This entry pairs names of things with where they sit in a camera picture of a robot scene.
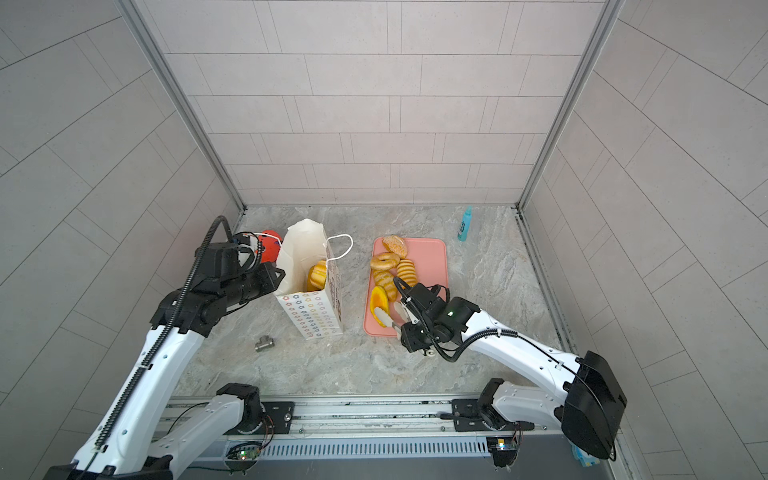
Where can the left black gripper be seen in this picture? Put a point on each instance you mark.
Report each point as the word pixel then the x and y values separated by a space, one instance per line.
pixel 265 270

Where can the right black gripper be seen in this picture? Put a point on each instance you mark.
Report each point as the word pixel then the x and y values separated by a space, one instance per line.
pixel 408 340

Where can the orange oval bread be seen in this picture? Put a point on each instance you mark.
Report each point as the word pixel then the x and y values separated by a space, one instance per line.
pixel 378 298

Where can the white paper bag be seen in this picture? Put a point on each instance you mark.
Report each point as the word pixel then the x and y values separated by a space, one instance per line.
pixel 310 291

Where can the bundt ring bread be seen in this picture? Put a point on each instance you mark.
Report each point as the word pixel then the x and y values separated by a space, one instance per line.
pixel 317 276

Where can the ridged spiral bread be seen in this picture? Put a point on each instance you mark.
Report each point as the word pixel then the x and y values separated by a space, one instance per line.
pixel 407 272

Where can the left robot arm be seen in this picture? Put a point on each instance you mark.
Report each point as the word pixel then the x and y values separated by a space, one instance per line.
pixel 123 447

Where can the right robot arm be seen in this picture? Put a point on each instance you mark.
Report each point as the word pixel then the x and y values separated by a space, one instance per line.
pixel 580 395

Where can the small ridged bread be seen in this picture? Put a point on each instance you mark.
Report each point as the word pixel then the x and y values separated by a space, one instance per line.
pixel 385 280

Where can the red shark plush toy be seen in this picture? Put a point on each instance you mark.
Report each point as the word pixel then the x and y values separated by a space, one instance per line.
pixel 271 244

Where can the pink tray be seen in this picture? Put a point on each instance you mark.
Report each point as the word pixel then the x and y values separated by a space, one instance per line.
pixel 430 259

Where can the round scored bun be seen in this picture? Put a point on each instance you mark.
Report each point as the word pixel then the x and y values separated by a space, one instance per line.
pixel 395 245

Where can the small metal fitting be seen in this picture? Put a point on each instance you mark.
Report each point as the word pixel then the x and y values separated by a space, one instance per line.
pixel 265 342

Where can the teal bottle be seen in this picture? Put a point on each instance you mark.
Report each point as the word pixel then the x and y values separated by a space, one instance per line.
pixel 465 224

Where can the blue owl number tag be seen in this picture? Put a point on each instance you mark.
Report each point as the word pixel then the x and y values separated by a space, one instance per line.
pixel 586 460

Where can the braided ring bread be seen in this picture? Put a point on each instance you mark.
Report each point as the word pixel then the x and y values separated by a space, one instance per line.
pixel 385 261

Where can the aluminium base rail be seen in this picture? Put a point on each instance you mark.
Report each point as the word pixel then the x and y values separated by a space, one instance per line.
pixel 356 428

